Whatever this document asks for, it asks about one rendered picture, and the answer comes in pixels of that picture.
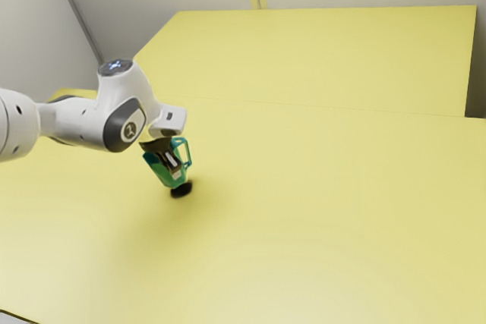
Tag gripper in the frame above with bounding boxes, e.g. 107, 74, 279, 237
139, 135, 182, 180

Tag teal faceted mug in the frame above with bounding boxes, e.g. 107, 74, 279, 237
142, 136, 193, 188

